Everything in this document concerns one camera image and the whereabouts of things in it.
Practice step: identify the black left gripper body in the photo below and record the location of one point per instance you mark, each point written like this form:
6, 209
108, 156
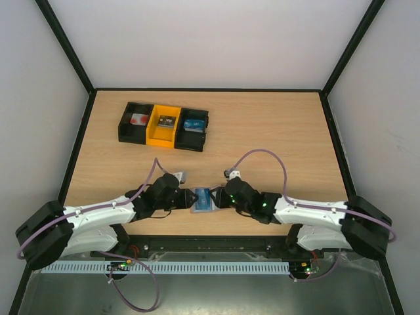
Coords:
172, 204

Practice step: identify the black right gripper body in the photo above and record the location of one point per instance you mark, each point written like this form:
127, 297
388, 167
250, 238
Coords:
220, 197

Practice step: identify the blue VIP card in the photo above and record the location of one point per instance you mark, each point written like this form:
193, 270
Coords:
202, 198

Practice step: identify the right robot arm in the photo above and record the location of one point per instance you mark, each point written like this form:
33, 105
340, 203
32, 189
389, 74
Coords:
355, 224

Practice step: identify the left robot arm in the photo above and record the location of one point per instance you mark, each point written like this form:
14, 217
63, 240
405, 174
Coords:
54, 231

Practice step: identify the dark card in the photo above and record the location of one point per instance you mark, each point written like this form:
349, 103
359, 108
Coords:
166, 121

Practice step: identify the blue card in bin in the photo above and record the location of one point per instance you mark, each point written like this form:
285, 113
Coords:
194, 125

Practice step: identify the white red card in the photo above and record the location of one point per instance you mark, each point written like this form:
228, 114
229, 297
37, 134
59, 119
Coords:
139, 119

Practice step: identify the right black bin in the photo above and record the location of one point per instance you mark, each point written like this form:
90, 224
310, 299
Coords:
186, 140

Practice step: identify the black bin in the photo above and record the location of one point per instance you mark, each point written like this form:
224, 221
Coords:
186, 140
129, 133

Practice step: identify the yellow bin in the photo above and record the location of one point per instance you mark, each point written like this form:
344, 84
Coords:
161, 136

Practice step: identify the left black bin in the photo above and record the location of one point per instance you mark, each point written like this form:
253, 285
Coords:
129, 133

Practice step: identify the metal front plate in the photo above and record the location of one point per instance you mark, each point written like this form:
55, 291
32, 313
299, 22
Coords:
343, 284

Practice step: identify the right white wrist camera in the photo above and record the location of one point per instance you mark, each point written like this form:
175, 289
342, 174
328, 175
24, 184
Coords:
230, 174

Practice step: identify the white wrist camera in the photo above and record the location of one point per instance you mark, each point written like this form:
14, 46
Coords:
180, 176
230, 174

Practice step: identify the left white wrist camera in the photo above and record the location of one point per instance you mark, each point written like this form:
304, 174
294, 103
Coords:
180, 176

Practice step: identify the light blue cable duct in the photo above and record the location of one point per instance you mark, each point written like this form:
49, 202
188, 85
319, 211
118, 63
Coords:
161, 267

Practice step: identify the black aluminium frame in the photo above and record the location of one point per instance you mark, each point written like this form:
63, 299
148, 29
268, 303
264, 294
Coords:
366, 21

